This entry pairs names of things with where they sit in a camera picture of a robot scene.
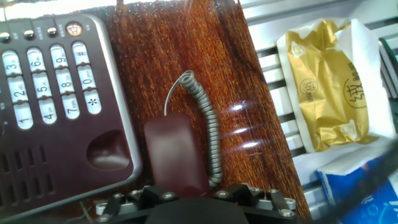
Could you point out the dark green comb-like item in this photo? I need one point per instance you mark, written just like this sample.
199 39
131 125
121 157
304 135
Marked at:
390 62

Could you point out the glossy red-brown wooden board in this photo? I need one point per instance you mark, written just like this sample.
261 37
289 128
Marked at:
174 46

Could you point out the gold tissue pack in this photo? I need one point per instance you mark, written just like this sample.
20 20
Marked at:
326 93

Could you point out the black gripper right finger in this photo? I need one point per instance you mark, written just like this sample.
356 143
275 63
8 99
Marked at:
270 200

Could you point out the dark red telephone base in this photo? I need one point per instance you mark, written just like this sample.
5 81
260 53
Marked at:
62 140

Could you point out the blue tissue pack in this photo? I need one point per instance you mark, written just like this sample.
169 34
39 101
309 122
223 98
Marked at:
373 202

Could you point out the dark red telephone handset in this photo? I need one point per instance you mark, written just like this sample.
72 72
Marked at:
174 155

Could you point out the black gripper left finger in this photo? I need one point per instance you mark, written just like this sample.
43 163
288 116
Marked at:
140 196

